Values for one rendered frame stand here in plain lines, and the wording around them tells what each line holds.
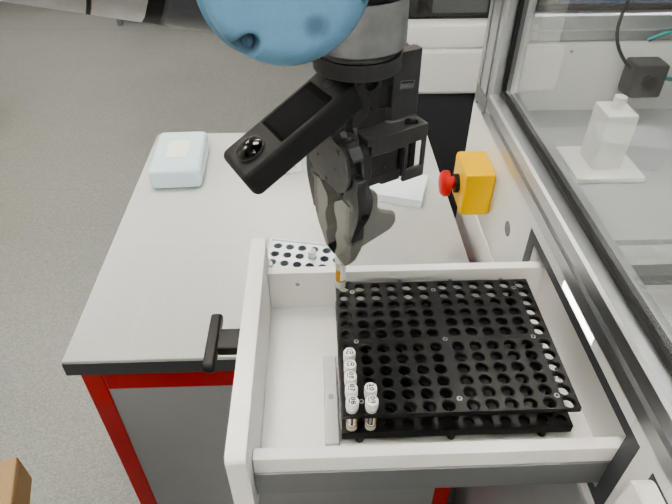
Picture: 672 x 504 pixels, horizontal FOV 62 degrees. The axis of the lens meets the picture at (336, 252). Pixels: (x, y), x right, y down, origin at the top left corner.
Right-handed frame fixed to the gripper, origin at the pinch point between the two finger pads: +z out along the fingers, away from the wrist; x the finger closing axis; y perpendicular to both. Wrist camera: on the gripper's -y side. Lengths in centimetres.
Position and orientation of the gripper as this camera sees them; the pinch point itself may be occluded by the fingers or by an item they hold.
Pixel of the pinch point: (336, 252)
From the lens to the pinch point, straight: 56.4
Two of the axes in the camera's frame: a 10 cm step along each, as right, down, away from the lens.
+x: -5.1, -5.5, 6.6
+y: 8.6, -3.3, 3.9
